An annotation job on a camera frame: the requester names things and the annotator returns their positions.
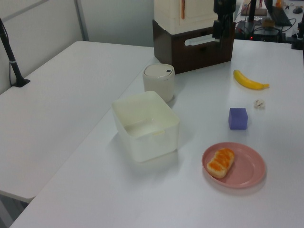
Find purple cube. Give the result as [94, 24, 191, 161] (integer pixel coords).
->
[228, 107, 248, 130]

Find black monitor stand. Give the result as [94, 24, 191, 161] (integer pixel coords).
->
[247, 0, 257, 23]

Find black electronics box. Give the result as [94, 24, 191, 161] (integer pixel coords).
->
[252, 26, 286, 42]

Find toy bread with orange topping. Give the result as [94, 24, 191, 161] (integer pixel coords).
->
[207, 148, 235, 178]

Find dark brown wooden drawer box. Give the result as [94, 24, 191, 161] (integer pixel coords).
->
[152, 19, 235, 75]

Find white open plastic box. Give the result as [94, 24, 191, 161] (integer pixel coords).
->
[111, 91, 180, 163]

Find cream toy microwave with handles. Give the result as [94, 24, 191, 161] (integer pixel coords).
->
[154, 0, 218, 34]

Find pink plate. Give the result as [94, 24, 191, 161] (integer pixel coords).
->
[201, 142, 266, 189]

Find black keyboard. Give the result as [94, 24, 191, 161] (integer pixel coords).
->
[270, 5, 292, 27]

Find black clamped pole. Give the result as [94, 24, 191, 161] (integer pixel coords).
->
[0, 18, 31, 88]

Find yellow toy banana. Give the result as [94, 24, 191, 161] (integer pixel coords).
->
[233, 69, 270, 91]

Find small cream trash can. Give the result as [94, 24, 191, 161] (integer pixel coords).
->
[142, 63, 176, 103]

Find crumpled white paper ball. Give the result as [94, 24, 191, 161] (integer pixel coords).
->
[253, 98, 266, 110]

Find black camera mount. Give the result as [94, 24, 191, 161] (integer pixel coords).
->
[290, 20, 304, 50]

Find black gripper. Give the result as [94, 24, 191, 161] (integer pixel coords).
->
[212, 0, 236, 44]

